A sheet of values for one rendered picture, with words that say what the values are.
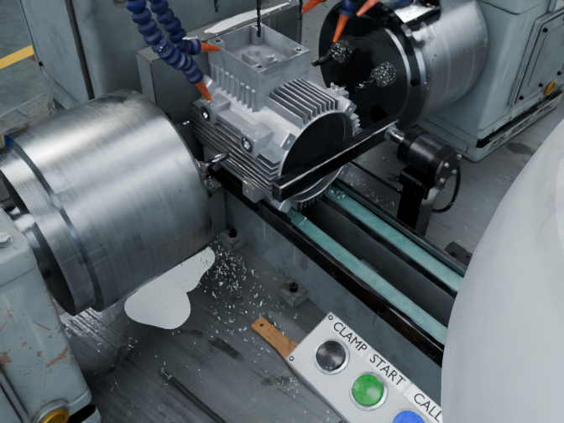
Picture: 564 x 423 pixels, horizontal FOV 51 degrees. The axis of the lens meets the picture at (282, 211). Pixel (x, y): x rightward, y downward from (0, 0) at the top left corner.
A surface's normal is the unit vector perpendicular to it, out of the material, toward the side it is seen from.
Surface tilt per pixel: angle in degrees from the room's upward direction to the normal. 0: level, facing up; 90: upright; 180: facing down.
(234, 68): 90
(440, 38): 51
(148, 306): 0
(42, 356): 89
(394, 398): 21
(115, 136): 17
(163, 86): 90
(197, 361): 0
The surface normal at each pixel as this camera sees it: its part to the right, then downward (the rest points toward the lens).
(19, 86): 0.02, -0.72
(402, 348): -0.75, 0.45
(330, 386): -0.25, -0.51
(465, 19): 0.50, -0.11
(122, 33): 0.66, 0.53
